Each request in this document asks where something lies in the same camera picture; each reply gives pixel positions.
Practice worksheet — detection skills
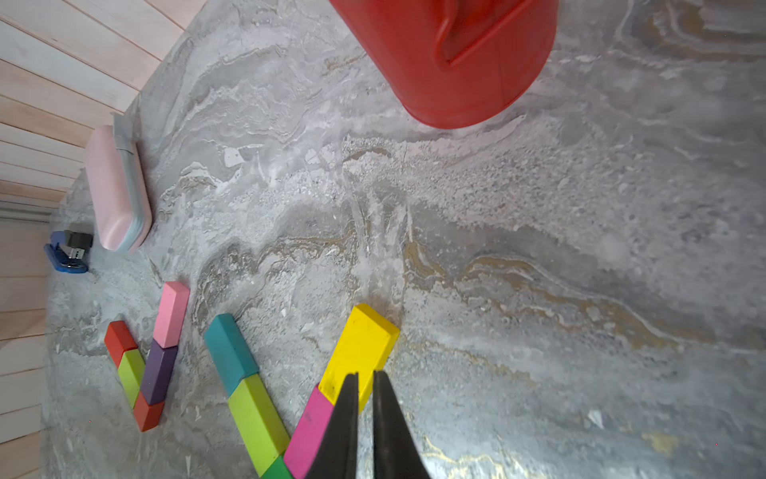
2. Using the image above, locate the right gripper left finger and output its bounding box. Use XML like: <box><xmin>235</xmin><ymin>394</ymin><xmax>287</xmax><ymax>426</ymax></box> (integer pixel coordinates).
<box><xmin>305</xmin><ymin>373</ymin><xmax>359</xmax><ymax>479</ymax></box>

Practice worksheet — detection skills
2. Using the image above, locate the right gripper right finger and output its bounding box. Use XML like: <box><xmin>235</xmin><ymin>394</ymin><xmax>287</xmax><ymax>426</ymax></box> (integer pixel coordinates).
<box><xmin>373</xmin><ymin>370</ymin><xmax>430</xmax><ymax>479</ymax></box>

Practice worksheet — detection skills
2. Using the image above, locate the magenta block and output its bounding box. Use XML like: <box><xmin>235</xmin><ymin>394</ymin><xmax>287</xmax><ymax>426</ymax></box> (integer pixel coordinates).
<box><xmin>283</xmin><ymin>386</ymin><xmax>334</xmax><ymax>479</ymax></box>

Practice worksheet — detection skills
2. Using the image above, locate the small green cube block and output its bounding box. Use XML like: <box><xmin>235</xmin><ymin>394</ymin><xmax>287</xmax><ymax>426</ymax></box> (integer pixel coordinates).
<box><xmin>261</xmin><ymin>456</ymin><xmax>293</xmax><ymax>479</ymax></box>

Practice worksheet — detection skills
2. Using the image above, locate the light green block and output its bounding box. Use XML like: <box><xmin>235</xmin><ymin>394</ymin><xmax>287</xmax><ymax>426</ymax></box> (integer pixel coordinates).
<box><xmin>229</xmin><ymin>374</ymin><xmax>290</xmax><ymax>477</ymax></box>

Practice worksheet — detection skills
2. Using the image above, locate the yellow block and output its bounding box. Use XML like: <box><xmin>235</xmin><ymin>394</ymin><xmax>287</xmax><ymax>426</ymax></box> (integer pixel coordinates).
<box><xmin>318</xmin><ymin>305</ymin><xmax>400</xmax><ymax>412</ymax></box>

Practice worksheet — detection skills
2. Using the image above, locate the teal block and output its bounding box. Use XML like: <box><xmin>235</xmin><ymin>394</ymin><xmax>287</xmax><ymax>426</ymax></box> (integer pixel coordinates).
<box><xmin>203</xmin><ymin>313</ymin><xmax>259</xmax><ymax>396</ymax></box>

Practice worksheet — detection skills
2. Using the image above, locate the small red cube block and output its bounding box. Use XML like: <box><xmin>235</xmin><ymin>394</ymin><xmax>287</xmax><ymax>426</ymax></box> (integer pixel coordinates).
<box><xmin>133</xmin><ymin>392</ymin><xmax>165</xmax><ymax>432</ymax></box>

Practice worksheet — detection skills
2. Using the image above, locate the purple block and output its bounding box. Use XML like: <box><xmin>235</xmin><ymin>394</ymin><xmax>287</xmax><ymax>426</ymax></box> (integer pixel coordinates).
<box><xmin>141</xmin><ymin>339</ymin><xmax>179</xmax><ymax>405</ymax></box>

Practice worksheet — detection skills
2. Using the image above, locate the pink block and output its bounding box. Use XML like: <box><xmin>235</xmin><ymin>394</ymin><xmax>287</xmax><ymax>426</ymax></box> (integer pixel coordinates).
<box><xmin>154</xmin><ymin>281</ymin><xmax>191</xmax><ymax>348</ymax></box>

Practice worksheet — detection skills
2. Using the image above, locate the lime green block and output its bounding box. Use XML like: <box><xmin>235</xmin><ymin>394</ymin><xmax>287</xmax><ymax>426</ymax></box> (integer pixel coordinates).
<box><xmin>118</xmin><ymin>349</ymin><xmax>146</xmax><ymax>408</ymax></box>

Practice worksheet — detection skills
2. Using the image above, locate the long red block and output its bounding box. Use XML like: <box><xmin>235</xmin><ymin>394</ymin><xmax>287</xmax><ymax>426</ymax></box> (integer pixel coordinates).
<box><xmin>104</xmin><ymin>321</ymin><xmax>138</xmax><ymax>367</ymax></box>

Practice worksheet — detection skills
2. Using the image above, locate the blue stapler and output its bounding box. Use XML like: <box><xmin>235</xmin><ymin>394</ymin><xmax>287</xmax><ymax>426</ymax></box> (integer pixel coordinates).
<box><xmin>44</xmin><ymin>230</ymin><xmax>94</xmax><ymax>275</ymax></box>

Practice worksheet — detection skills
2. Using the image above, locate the pink eraser case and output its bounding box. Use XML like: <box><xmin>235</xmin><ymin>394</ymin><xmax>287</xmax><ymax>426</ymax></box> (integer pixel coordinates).
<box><xmin>85</xmin><ymin>113</ymin><xmax>153</xmax><ymax>253</ymax></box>

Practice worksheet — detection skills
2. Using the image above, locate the red pencil cup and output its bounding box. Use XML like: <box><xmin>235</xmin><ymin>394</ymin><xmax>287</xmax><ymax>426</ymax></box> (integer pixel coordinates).
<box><xmin>332</xmin><ymin>0</ymin><xmax>560</xmax><ymax>130</ymax></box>

